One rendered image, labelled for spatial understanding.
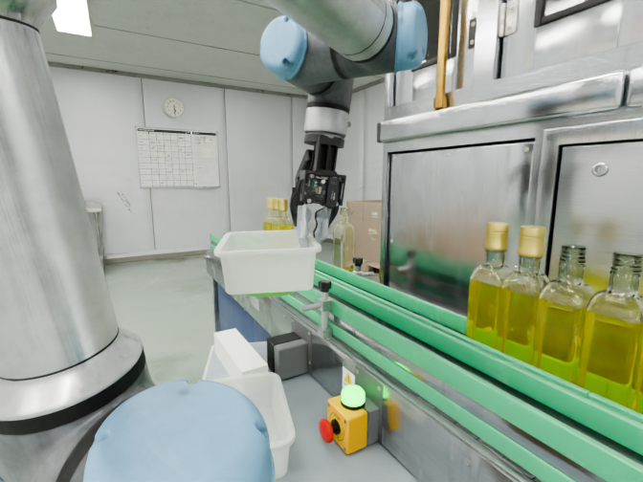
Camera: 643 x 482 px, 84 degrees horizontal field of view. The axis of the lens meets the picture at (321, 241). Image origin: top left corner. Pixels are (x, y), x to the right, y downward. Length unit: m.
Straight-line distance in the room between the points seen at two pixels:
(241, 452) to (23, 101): 0.26
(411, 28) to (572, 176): 0.39
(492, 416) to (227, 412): 0.37
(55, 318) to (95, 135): 5.77
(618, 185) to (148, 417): 0.68
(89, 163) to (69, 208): 5.73
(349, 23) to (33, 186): 0.30
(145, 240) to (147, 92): 2.19
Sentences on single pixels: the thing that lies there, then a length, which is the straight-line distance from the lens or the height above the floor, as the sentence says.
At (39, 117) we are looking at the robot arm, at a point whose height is 1.27.
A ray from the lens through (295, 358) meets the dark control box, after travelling 0.91.
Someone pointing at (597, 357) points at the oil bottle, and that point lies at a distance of 0.59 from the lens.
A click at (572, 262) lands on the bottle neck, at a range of 0.58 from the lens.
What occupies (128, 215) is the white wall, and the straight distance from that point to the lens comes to 6.06.
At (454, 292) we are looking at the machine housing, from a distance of 0.94.
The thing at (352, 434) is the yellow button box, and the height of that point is 0.79.
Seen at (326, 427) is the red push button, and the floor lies 0.80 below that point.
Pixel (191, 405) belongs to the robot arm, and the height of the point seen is 1.07.
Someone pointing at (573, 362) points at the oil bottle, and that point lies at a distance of 0.61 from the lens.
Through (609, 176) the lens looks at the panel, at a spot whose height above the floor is 1.24.
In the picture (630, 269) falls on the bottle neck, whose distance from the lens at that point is 0.57.
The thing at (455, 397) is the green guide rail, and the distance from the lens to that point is 0.60.
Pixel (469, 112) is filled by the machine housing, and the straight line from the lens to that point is 0.86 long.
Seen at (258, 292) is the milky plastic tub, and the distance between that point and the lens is 0.59.
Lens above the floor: 1.23
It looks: 10 degrees down
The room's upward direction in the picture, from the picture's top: straight up
